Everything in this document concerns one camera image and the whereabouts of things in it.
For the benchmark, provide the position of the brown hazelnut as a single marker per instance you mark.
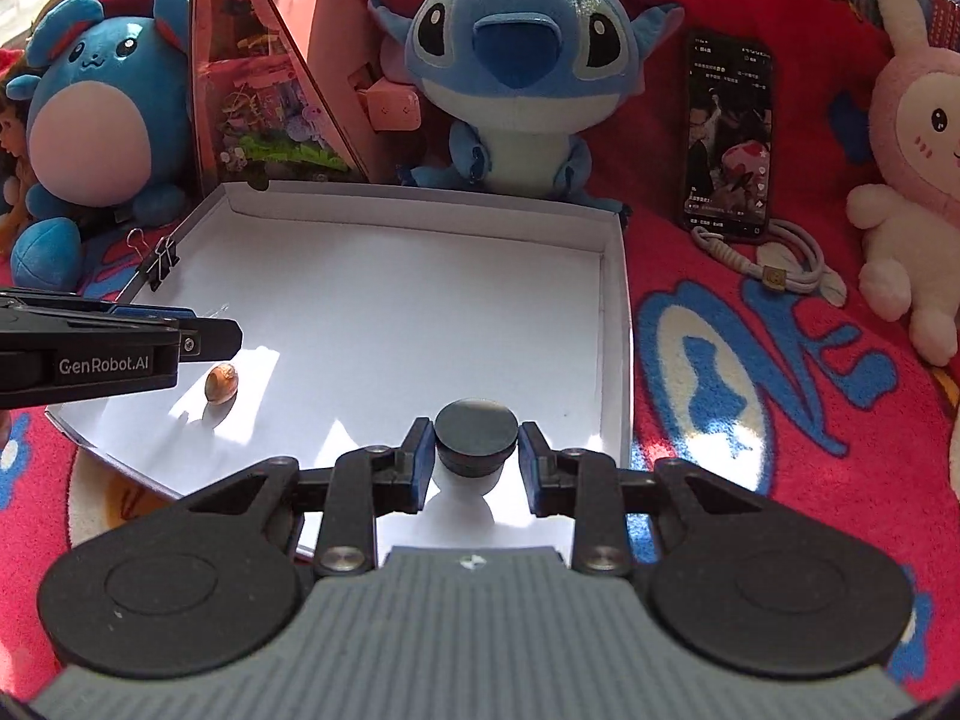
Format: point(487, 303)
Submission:
point(220, 382)

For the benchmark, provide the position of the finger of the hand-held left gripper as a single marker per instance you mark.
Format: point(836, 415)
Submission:
point(214, 339)
point(150, 311)

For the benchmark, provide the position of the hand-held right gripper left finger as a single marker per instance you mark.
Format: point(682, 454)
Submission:
point(421, 459)

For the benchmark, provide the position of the black round cap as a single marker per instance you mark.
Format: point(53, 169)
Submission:
point(478, 427)

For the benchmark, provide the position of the round blue plush toy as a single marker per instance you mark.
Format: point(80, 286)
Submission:
point(97, 120)

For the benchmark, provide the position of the blue alien plush toy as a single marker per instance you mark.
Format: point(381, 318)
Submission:
point(517, 67)

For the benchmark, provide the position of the black smartphone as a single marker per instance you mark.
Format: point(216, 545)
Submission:
point(726, 142)

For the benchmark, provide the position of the small pink box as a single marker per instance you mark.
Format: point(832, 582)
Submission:
point(390, 106)

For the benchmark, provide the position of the black binder clip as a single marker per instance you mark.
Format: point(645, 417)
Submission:
point(161, 264)

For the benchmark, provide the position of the pink rabbit plush toy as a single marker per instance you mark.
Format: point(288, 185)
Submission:
point(915, 165)

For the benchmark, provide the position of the pink triangular dollhouse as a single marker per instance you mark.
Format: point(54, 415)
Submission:
point(255, 90)

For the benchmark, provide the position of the red printed blanket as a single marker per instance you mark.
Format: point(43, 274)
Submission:
point(750, 465)

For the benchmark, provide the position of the brown-haired doll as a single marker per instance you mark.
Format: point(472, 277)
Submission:
point(11, 135)

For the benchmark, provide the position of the white cardboard box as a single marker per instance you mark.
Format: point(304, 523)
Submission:
point(375, 315)

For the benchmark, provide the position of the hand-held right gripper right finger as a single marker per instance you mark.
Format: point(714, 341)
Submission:
point(531, 466)

